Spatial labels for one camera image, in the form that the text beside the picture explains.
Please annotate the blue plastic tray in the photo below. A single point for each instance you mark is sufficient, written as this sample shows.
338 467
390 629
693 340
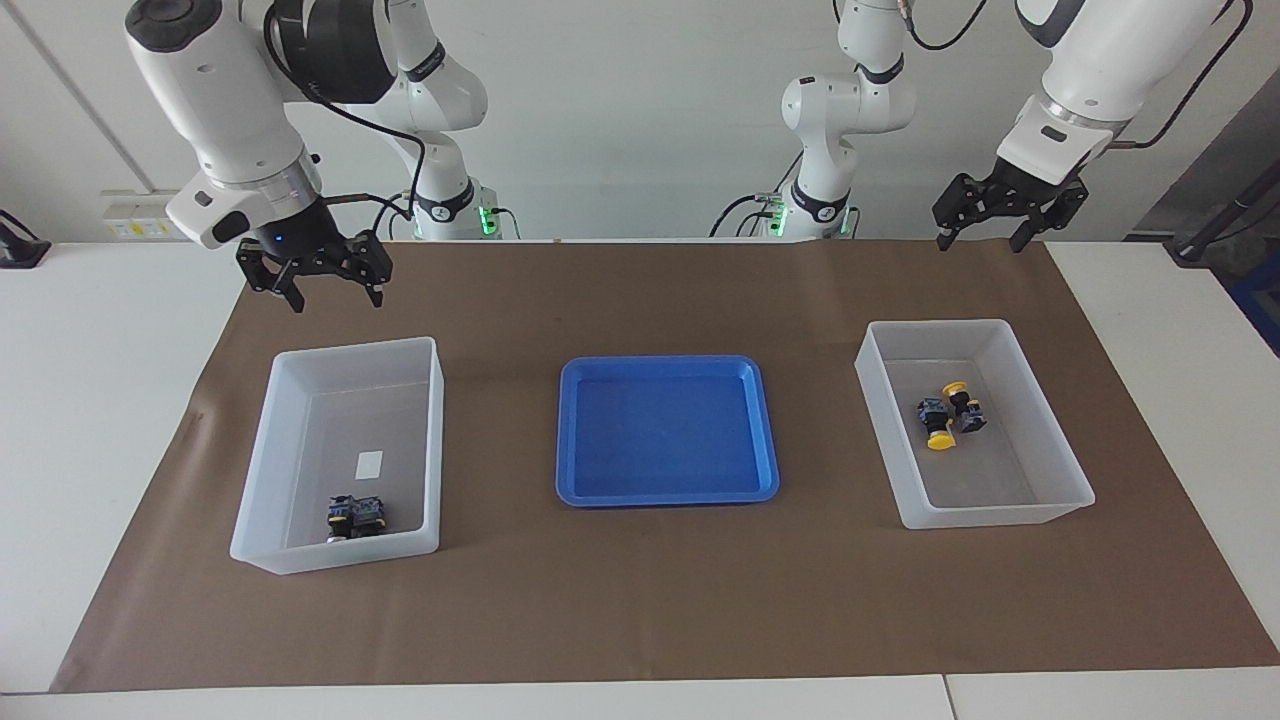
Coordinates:
660 440

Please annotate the blue crate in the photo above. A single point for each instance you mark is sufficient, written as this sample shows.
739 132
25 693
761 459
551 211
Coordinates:
1265 300

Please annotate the white wall socket box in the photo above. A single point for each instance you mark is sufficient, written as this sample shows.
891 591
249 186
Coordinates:
150 215

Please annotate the green push button switch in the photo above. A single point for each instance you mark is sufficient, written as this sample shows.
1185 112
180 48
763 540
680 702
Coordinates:
370 512
340 517

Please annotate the small white paper label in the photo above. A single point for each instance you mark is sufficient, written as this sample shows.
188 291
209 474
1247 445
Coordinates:
369 464

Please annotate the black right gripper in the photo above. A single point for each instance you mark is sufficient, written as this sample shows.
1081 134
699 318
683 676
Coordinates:
300 240

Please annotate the brown table mat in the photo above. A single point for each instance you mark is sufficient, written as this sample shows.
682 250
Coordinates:
640 600

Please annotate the black stand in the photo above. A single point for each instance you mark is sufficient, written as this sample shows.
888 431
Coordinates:
1210 235

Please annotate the translucent white plastic box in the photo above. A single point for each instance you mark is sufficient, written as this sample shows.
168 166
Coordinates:
330 555
1000 510

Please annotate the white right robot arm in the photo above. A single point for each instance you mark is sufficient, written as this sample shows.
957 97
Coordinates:
220 100

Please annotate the black desk object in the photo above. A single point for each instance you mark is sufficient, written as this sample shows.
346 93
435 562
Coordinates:
20 250

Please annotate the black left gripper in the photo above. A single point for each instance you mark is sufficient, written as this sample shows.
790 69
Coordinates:
1030 190

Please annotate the yellow push button switch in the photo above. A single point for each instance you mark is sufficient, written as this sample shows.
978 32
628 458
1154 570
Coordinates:
968 410
938 425

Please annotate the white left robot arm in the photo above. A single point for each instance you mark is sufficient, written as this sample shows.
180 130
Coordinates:
1100 60

